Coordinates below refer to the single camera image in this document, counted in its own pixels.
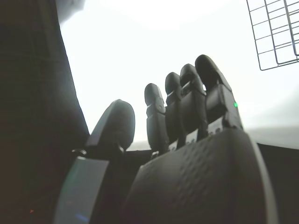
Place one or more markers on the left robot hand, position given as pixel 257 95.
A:
pixel 194 177

